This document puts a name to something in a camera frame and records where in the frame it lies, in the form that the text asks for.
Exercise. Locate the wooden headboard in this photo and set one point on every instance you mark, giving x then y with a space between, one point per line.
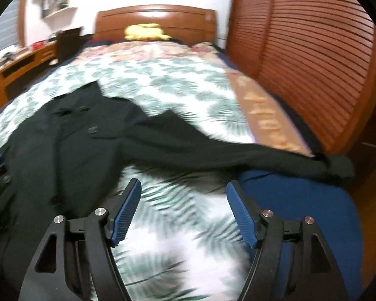
175 22

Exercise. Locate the red box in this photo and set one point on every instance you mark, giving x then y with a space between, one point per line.
39 45

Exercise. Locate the blue bedsheet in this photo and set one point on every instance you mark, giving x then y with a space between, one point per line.
300 194

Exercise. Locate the floral quilt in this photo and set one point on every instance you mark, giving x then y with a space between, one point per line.
150 51

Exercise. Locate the window blind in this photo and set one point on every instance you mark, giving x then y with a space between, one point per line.
3 28

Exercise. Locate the yellow plush toy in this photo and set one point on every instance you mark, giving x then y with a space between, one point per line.
144 32

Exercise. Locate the leaf print blanket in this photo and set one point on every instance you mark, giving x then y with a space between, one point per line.
181 100

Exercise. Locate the black coat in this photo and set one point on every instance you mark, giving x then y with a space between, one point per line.
81 150

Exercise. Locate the dark wooden chair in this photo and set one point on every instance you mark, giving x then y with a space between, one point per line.
69 44

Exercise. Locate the wooden desk cabinet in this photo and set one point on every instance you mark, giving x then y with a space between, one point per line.
22 65

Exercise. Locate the orange patterned cloth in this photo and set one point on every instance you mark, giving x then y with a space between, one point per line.
257 103

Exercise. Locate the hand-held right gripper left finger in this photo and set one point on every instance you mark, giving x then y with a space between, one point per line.
125 216

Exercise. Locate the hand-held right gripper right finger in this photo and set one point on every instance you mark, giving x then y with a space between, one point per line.
241 213

